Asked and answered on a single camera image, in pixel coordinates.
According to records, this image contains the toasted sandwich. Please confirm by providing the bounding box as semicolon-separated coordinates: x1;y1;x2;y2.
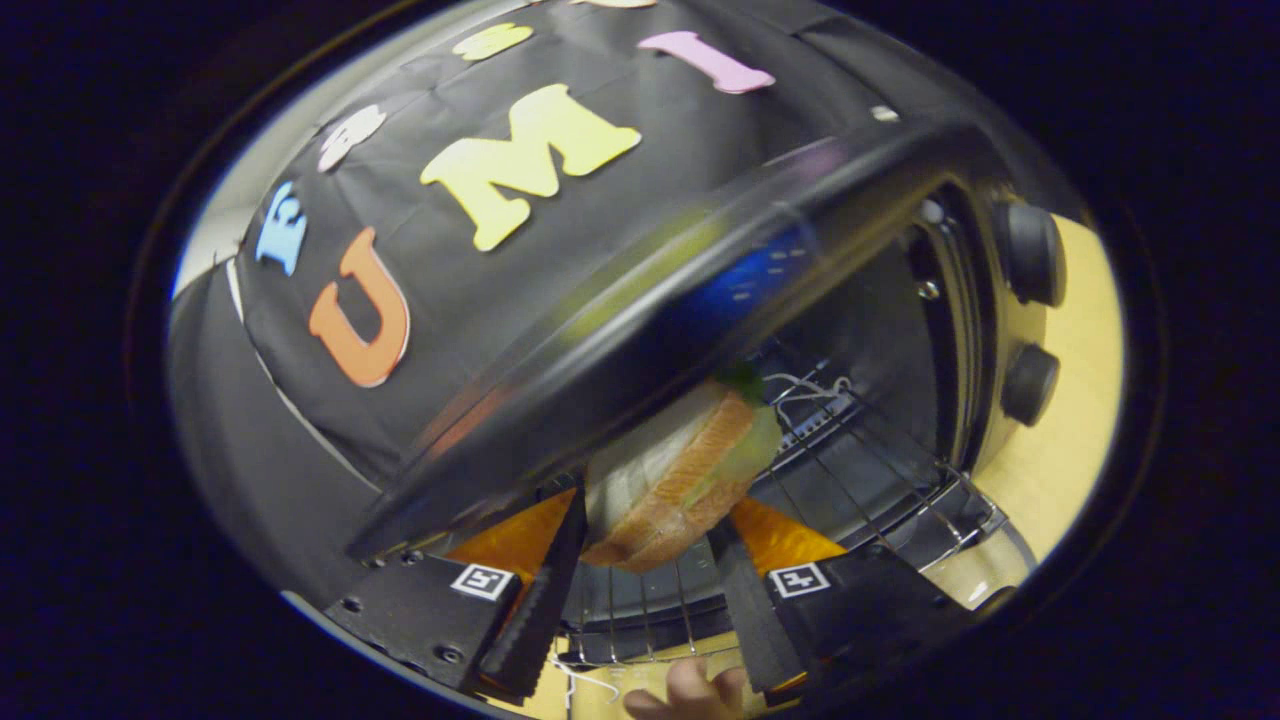
580;365;786;573

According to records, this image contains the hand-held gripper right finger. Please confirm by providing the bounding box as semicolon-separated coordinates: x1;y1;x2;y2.
708;497;1016;701

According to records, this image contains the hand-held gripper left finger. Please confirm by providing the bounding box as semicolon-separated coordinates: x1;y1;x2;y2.
325;478;591;701

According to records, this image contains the white string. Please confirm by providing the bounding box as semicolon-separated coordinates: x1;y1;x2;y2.
548;655;626;706

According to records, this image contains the black toaster oven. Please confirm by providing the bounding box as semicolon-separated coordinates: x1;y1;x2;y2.
345;120;1071;666

